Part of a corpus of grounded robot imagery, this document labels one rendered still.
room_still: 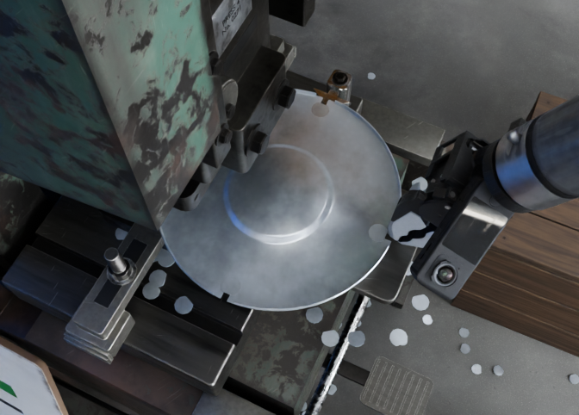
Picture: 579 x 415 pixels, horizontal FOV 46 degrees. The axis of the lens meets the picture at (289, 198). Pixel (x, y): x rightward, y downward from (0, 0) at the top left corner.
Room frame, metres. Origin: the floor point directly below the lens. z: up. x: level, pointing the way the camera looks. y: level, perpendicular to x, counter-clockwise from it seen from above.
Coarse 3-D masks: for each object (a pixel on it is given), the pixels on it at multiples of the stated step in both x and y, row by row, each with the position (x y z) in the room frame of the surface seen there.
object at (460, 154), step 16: (512, 128) 0.34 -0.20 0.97; (448, 144) 0.37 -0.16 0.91; (464, 144) 0.35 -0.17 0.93; (480, 144) 0.36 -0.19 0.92; (496, 144) 0.32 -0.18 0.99; (432, 160) 0.36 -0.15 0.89; (448, 160) 0.34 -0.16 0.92; (464, 160) 0.34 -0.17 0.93; (480, 160) 0.33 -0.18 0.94; (432, 176) 0.34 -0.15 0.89; (448, 176) 0.32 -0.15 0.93; (464, 176) 0.32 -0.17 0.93; (480, 176) 0.31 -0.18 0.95; (496, 176) 0.29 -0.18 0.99; (432, 192) 0.31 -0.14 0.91; (448, 192) 0.30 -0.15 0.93; (496, 192) 0.28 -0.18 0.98; (432, 208) 0.30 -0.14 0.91; (448, 208) 0.29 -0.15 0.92; (512, 208) 0.27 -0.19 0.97; (528, 208) 0.26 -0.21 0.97
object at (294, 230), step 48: (288, 144) 0.44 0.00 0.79; (336, 144) 0.44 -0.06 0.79; (384, 144) 0.44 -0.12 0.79; (240, 192) 0.37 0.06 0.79; (288, 192) 0.37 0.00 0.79; (336, 192) 0.38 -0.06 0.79; (384, 192) 0.38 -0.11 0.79; (192, 240) 0.32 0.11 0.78; (240, 240) 0.32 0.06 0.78; (288, 240) 0.31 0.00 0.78; (336, 240) 0.32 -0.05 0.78; (384, 240) 0.32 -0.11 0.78; (240, 288) 0.26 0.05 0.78; (288, 288) 0.26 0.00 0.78; (336, 288) 0.26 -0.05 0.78
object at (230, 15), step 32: (224, 0) 0.39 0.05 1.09; (256, 0) 0.44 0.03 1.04; (224, 32) 0.38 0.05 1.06; (256, 32) 0.43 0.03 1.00; (224, 64) 0.38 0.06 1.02; (256, 64) 0.42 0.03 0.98; (224, 96) 0.35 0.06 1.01; (256, 96) 0.38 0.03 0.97; (288, 96) 0.40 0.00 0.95; (256, 128) 0.36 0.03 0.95; (224, 160) 0.35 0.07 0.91
